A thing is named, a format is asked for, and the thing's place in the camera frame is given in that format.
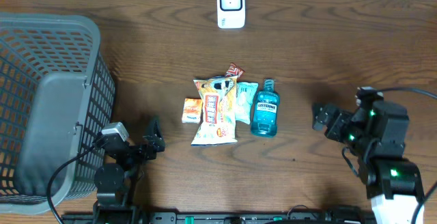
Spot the black right camera cable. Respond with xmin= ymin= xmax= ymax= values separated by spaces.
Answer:
xmin=378 ymin=86 xmax=437 ymax=224

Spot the mint white snack packet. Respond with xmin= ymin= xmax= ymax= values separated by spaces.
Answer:
xmin=235 ymin=82 xmax=259 ymax=124

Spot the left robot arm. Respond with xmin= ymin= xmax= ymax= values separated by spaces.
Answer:
xmin=93 ymin=117 xmax=165 ymax=223

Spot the red Top chocolate bar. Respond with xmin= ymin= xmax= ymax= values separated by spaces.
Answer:
xmin=225 ymin=63 xmax=245 ymax=79

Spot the grey plastic shopping basket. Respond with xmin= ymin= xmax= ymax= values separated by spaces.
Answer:
xmin=1 ymin=12 xmax=115 ymax=215

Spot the white barcode scanner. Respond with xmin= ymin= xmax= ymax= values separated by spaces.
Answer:
xmin=216 ymin=0 xmax=246 ymax=29

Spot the black camera cable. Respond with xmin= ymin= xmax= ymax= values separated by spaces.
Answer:
xmin=46 ymin=143 xmax=103 ymax=224
xmin=378 ymin=86 xmax=437 ymax=224

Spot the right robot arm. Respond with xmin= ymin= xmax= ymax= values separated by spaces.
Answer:
xmin=312 ymin=100 xmax=425 ymax=223

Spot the yellow red noodle packet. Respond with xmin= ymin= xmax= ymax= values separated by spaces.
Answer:
xmin=191 ymin=76 xmax=237 ymax=146

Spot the blue Listerine mouthwash bottle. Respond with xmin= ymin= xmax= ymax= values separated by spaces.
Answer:
xmin=251 ymin=79 xmax=280 ymax=137

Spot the black left camera cable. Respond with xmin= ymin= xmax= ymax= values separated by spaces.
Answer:
xmin=46 ymin=143 xmax=103 ymax=224

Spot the small orange snack box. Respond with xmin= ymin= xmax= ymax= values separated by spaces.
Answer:
xmin=182 ymin=98 xmax=203 ymax=124

